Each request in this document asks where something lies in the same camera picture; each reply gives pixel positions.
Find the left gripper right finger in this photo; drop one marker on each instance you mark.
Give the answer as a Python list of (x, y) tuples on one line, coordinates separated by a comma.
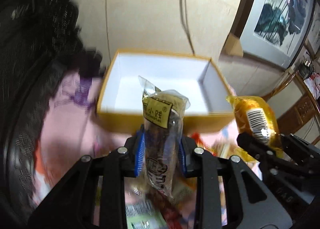
[(229, 194)]

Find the orange yellow snack packet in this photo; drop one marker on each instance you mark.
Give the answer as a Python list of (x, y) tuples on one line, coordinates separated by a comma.
[(256, 118)]

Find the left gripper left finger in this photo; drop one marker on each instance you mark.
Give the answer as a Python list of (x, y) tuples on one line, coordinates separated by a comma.
[(91, 194)]

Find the brown snack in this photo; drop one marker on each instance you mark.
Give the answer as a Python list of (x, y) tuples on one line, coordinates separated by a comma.
[(163, 113)]

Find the cardboard corner protector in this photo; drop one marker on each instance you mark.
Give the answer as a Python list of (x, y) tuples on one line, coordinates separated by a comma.
[(232, 46)]

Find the framed ink painting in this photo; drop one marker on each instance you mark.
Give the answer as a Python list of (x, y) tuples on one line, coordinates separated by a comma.
[(273, 31)]

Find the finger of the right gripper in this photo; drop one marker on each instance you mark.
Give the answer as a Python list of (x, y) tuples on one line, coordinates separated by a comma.
[(303, 154), (260, 153)]

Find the wooden chair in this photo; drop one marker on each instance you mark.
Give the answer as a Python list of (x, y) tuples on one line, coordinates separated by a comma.
[(295, 108)]

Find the pink floral tablecloth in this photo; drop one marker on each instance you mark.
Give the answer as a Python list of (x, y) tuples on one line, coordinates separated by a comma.
[(71, 130)]

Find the yellow cardboard box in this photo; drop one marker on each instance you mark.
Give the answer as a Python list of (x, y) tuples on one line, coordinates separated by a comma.
[(120, 107)]

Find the dark carved wooden furniture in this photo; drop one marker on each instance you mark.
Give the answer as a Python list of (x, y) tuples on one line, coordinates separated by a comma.
[(39, 43)]

